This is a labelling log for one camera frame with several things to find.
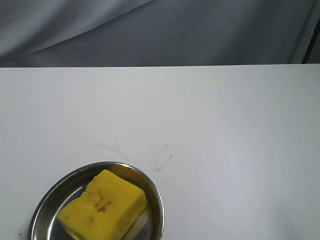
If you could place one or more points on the yellow sponge block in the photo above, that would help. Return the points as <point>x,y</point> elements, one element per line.
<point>105,210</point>

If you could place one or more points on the grey fabric backdrop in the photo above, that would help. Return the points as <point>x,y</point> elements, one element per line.
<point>148,33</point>

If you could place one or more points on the black stand pole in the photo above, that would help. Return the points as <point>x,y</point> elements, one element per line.
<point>312,52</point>

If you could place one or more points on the brown liquid spill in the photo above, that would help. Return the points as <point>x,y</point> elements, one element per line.
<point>152,157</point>

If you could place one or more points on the round steel dish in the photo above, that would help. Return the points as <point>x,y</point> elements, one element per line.
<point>44,224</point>

